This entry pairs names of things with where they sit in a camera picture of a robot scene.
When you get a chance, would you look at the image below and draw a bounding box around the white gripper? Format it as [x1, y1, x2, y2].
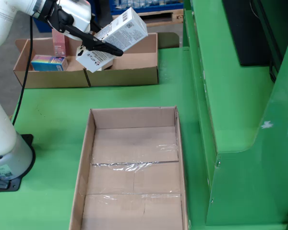
[45, 0, 124, 58]

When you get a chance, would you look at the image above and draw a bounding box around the cow print white carton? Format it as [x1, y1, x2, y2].
[76, 7, 149, 73]

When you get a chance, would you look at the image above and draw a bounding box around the open brown cardboard box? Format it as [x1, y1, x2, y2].
[13, 38, 91, 89]
[83, 26, 159, 87]

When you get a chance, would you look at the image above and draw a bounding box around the large shallow cardboard tray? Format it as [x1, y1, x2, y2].
[69, 106, 190, 230]

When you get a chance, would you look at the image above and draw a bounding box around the tall pink carton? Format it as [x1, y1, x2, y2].
[51, 28, 70, 58]

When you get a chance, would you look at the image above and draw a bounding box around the blue plastic bin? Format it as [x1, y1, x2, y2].
[33, 0, 99, 33]

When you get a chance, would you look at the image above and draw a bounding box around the iridescent blue carton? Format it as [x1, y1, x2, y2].
[30, 54, 69, 72]

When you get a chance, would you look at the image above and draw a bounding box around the wooden pallet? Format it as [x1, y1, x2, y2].
[112, 9, 184, 27]

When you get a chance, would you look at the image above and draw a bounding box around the green metal rack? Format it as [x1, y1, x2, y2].
[182, 0, 288, 226]

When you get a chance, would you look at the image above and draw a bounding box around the black flat panel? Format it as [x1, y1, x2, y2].
[222, 0, 283, 67]

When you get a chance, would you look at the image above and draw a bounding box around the long black arm cable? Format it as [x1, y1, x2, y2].
[12, 15, 34, 127]

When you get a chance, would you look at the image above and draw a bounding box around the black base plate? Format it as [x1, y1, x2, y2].
[0, 134, 36, 192]

